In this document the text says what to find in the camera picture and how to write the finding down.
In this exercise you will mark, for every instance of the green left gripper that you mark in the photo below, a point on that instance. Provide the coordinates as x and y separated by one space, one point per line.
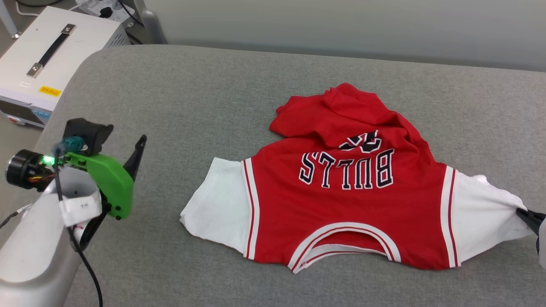
113 183

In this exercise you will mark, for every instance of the red and white basketball jersey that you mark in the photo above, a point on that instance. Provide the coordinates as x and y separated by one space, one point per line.
349 204

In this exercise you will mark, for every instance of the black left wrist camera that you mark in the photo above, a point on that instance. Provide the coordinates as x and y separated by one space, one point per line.
89 130

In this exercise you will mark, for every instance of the white metal table leg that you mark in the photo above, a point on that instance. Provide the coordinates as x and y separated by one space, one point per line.
9 19

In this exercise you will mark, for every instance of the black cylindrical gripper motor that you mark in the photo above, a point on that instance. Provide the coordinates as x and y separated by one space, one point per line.
21 168

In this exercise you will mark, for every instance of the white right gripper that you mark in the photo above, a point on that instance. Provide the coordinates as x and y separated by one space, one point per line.
542 243

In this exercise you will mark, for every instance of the white metal equipment box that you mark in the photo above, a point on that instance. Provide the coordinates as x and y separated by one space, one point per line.
85 47

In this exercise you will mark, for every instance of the white power strip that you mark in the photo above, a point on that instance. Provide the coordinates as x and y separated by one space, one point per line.
102 7

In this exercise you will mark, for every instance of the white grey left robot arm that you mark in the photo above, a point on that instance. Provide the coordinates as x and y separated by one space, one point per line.
34 238

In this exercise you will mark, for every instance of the yellow box warning sticker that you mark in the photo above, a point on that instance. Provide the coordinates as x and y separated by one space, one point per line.
50 91

